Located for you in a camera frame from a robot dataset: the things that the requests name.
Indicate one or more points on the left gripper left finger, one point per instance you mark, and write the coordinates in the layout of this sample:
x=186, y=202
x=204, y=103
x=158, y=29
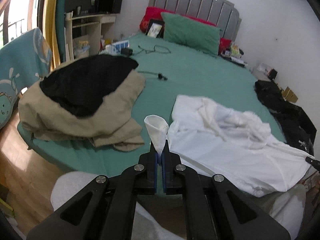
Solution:
x=104, y=208

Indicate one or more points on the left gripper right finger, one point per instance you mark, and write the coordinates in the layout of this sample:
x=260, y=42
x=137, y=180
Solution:
x=214, y=208

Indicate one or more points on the white hooded jacket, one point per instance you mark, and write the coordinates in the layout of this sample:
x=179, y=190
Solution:
x=214, y=139

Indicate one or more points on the black clothes pile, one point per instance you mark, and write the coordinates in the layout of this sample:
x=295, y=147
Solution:
x=295, y=123

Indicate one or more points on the beige folded garment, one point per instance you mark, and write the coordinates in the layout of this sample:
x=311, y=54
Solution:
x=112, y=124

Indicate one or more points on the key bunch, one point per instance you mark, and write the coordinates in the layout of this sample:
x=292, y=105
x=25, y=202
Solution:
x=303, y=145

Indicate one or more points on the black folded garment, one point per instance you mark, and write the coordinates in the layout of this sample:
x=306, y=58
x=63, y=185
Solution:
x=80, y=86

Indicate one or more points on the cardboard box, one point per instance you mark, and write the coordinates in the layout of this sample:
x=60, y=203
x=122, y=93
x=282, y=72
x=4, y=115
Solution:
x=289, y=95

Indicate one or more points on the green bed sheet mattress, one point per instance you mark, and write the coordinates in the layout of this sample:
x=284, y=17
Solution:
x=170, y=70

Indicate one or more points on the white bedside items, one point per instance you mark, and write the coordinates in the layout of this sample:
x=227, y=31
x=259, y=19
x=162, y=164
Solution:
x=267, y=70

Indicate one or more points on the clutter of items on bed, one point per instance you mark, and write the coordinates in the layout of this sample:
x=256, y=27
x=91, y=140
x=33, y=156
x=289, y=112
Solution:
x=234, y=54

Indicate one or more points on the blue white box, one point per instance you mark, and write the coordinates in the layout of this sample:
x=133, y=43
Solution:
x=116, y=47

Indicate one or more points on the small red pillow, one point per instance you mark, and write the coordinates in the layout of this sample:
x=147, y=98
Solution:
x=224, y=45

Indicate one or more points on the teal cartoon blanket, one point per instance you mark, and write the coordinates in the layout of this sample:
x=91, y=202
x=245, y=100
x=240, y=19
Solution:
x=24, y=61

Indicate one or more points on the green pillow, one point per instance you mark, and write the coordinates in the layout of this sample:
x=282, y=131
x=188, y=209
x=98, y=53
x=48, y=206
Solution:
x=190, y=33

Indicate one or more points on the wooden desk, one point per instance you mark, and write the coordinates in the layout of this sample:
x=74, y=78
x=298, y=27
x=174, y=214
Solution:
x=92, y=28

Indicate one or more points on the black computer tower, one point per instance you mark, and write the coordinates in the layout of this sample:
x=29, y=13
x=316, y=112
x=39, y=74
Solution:
x=108, y=6

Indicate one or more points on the black computer monitor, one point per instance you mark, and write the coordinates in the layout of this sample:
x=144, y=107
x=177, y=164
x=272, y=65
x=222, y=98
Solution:
x=71, y=5

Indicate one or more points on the grey padded headboard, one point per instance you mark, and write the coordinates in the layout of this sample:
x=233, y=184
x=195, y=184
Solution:
x=222, y=13

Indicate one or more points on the picture frame tablet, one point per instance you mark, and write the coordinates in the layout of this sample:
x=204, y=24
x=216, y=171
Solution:
x=155, y=28

